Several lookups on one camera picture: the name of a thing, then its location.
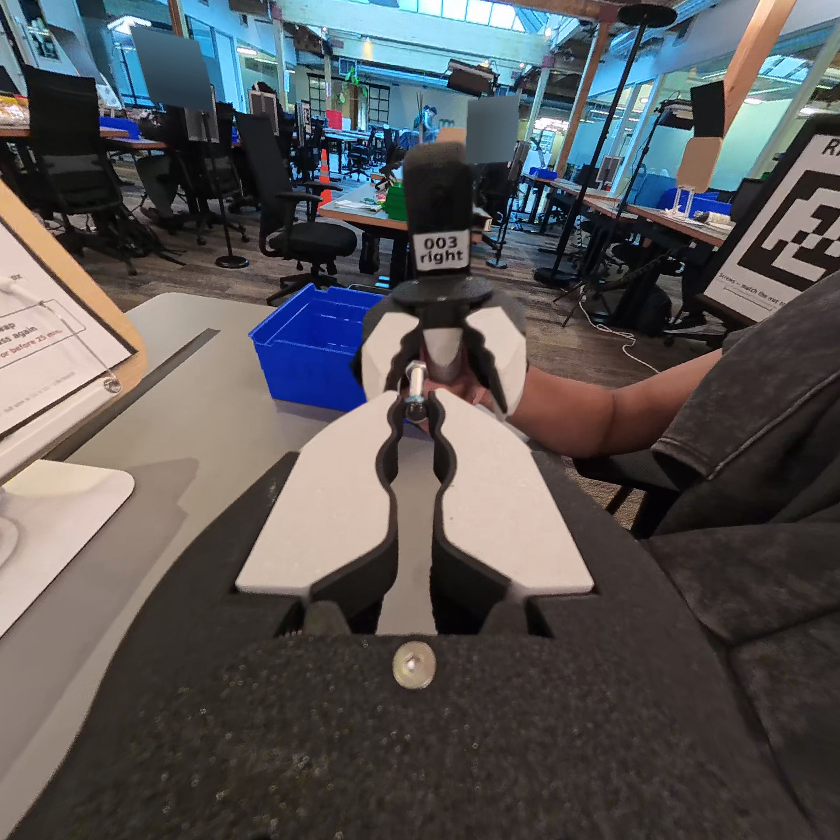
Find person's right hand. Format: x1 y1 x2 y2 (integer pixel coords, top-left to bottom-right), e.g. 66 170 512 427
455 364 551 450

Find person's right forearm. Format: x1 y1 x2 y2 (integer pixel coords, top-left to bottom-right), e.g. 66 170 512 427
538 351 723 459

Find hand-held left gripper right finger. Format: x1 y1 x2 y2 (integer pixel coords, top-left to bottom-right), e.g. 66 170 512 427
430 388 596 598

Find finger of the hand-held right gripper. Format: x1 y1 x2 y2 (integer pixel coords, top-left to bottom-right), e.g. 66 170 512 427
360 311 421 403
469 307 530 417

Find white floor cable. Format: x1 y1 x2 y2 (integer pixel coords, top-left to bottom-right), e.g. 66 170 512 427
577 302 662 376

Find tan and black board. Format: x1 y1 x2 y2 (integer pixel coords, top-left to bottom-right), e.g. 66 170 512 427
676 82 727 193

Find wooden background table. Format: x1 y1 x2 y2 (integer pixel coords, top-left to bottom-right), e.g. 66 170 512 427
318 174 734 249

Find blue plastic bin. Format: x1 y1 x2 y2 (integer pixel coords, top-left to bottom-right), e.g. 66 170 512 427
248 283 395 413

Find grey desk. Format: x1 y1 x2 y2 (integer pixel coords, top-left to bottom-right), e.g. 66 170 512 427
0 292 546 840

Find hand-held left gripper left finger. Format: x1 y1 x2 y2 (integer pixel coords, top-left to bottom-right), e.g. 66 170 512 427
235 390 400 597

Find black framed marker sign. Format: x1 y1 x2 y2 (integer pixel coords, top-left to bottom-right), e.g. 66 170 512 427
702 115 840 324

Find hanging black monitor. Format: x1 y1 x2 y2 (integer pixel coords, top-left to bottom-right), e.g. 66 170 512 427
446 59 501 97

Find black light stand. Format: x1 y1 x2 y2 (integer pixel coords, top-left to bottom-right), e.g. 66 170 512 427
533 5 679 287

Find printed instruction sheet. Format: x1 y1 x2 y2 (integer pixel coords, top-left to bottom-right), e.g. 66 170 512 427
0 217 137 435

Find wooden document stand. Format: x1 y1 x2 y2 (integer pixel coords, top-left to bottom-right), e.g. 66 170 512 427
0 177 147 637

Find steel hex bolt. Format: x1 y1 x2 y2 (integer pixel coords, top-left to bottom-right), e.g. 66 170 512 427
403 361 431 422

